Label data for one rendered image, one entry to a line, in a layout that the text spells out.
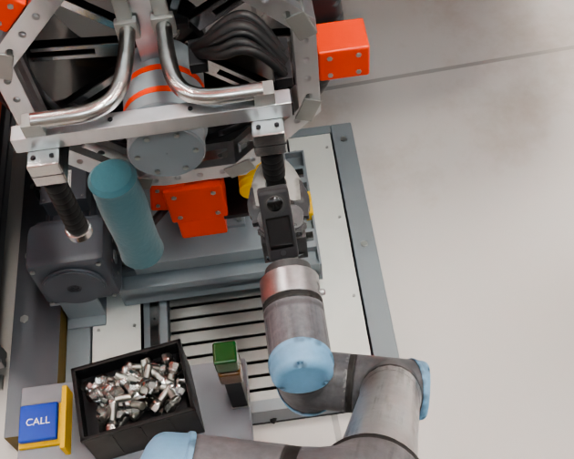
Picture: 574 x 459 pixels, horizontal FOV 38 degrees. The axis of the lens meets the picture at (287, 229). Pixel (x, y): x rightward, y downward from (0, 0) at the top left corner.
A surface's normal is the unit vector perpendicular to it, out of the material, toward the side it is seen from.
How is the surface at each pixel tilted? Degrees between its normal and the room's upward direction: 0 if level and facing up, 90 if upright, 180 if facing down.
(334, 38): 0
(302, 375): 85
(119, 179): 0
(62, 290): 90
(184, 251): 0
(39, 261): 23
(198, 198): 90
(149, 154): 90
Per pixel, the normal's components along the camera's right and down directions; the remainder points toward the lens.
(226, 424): -0.07, -0.55
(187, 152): 0.11, 0.82
